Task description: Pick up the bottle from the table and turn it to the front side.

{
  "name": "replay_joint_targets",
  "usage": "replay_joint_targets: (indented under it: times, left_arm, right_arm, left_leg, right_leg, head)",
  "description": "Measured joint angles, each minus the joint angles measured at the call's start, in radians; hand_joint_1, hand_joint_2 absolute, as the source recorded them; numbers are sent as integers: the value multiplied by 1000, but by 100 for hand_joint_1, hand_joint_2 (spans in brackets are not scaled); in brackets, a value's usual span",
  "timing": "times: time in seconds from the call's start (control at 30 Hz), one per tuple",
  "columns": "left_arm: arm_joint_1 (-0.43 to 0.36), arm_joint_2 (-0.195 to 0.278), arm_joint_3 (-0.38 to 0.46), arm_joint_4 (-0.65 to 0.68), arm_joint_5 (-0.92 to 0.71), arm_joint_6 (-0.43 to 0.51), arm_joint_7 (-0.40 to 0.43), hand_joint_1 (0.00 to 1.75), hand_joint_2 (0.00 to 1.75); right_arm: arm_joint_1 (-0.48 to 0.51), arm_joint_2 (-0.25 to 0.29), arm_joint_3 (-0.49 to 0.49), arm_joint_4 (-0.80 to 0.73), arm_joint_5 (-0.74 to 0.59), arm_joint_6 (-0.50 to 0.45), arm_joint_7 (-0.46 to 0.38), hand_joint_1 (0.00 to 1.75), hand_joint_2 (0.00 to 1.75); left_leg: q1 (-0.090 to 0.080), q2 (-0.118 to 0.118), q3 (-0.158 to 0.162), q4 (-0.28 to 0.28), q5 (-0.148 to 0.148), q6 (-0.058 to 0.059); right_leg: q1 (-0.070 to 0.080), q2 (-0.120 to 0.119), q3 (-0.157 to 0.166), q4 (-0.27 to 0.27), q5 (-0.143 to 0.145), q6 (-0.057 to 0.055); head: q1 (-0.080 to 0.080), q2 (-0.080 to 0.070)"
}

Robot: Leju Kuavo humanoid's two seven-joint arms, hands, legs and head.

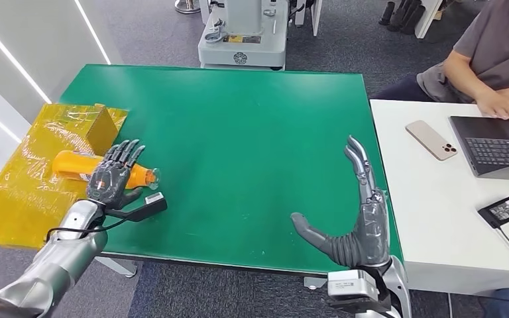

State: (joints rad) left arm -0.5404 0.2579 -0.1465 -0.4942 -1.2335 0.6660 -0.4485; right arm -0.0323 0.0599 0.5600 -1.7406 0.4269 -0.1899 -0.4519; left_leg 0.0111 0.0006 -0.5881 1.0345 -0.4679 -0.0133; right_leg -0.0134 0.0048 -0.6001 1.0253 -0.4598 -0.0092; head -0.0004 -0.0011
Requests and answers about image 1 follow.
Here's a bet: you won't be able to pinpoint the black left camera cable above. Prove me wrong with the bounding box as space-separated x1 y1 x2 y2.
44 217 128 242

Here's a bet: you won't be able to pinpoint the person's hand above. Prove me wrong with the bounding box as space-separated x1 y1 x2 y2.
475 87 509 127

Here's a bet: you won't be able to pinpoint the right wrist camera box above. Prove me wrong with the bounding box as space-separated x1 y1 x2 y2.
327 268 392 316

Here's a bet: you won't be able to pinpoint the beige smartphone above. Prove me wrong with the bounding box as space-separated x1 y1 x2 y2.
405 120 458 162

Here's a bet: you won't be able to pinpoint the metal stand base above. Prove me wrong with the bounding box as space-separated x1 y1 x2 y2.
174 0 201 14

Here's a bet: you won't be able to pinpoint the white cabinet panel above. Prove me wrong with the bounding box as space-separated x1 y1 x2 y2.
414 0 444 39

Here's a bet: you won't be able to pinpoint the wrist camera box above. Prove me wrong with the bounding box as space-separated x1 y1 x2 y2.
327 268 392 316
105 192 168 223

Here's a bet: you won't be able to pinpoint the yellow taped cardboard box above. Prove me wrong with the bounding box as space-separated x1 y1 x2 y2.
0 103 129 250

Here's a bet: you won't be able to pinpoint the green table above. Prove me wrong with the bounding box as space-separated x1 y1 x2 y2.
54 64 407 291

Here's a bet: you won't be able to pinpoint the black power adapter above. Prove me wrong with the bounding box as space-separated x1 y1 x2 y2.
477 195 509 230

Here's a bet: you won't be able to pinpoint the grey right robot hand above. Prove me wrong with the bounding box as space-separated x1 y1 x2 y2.
290 134 390 268

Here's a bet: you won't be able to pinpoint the person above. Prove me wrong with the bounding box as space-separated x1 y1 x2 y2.
370 0 509 127

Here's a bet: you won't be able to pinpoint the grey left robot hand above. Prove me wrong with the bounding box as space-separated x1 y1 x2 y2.
85 139 146 211

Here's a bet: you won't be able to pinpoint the white desk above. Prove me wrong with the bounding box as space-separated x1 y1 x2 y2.
369 99 509 298

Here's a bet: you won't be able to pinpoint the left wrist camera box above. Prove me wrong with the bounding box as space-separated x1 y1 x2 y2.
105 192 168 223

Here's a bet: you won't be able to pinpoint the white furniture panel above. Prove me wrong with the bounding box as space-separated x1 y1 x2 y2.
294 0 323 37

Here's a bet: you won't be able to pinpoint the black chair legs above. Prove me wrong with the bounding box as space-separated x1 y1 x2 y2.
378 0 427 35

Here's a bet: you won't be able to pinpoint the dark grey laptop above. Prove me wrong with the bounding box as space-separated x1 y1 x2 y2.
448 115 509 182

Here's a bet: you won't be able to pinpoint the orange plastic bottle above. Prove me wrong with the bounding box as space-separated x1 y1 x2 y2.
51 150 161 190

